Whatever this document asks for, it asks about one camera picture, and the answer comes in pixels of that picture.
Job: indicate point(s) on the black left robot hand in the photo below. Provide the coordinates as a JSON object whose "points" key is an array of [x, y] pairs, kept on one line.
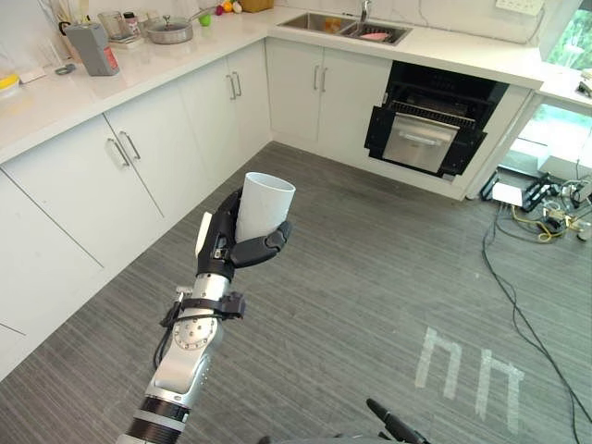
{"points": [[217, 240]]}

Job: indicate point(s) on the white plastic cup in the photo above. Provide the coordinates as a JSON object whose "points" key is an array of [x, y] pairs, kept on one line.
{"points": [[263, 203]]}

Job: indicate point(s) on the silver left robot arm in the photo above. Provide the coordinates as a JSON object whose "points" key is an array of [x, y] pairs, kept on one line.
{"points": [[185, 365]]}

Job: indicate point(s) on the white cabinet door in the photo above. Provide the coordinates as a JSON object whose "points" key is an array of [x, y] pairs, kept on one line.
{"points": [[208, 125], [291, 92], [254, 102], [351, 102], [69, 194], [41, 259], [162, 139]]}

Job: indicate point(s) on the steel dishwasher door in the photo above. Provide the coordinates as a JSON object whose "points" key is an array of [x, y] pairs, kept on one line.
{"points": [[421, 139]]}

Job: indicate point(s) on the stainless steel double sink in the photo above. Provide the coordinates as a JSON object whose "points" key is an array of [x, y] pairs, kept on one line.
{"points": [[314, 23]]}

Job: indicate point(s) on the orange item in sink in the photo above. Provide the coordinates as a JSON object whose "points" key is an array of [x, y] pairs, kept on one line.
{"points": [[332, 23]]}

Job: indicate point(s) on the pink item in sink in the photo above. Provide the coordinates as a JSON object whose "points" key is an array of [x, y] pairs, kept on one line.
{"points": [[373, 35]]}

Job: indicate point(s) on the chrome sink faucet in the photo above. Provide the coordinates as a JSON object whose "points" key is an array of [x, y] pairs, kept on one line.
{"points": [[365, 10]]}

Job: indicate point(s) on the black built-in dishwasher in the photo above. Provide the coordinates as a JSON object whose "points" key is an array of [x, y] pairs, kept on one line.
{"points": [[444, 85]]}

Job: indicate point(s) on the grey frying pan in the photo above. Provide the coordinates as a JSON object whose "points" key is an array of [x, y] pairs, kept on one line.
{"points": [[170, 33]]}

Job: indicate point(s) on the white flat tray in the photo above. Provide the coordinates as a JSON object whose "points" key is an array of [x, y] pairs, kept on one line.
{"points": [[126, 40]]}

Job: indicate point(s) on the green apple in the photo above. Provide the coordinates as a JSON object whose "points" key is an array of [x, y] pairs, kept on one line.
{"points": [[205, 20]]}

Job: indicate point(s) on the glass pan lid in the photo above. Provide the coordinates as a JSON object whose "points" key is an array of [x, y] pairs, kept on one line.
{"points": [[168, 22]]}

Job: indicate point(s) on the grey rectangular box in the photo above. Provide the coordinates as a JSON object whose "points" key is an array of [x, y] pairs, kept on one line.
{"points": [[94, 51]]}

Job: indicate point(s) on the small grey gadget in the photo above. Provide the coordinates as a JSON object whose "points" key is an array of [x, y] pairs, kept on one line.
{"points": [[65, 69]]}

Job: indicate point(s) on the dark lidded jar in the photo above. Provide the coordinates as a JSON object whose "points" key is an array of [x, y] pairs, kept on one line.
{"points": [[131, 24]]}

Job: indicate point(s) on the yellow toy fruit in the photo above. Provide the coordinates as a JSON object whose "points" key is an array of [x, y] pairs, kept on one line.
{"points": [[226, 6]]}

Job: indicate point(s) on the wicker basket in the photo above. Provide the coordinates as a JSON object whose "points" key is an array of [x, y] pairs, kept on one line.
{"points": [[257, 5]]}

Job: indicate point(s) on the clear glass jar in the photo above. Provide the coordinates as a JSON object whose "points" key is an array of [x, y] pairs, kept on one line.
{"points": [[110, 24]]}

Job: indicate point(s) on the white paper card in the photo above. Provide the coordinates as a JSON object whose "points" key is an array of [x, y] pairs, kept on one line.
{"points": [[33, 76]]}

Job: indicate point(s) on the yellow lidded container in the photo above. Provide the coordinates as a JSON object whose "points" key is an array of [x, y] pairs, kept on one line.
{"points": [[8, 85]]}

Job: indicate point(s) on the white box on floor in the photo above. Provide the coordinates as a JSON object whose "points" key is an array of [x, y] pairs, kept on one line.
{"points": [[508, 194]]}

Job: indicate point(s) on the device on windowsill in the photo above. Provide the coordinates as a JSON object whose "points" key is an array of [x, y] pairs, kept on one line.
{"points": [[585, 85]]}

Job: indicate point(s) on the white wall socket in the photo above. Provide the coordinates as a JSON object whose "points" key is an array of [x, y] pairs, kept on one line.
{"points": [[507, 3]]}

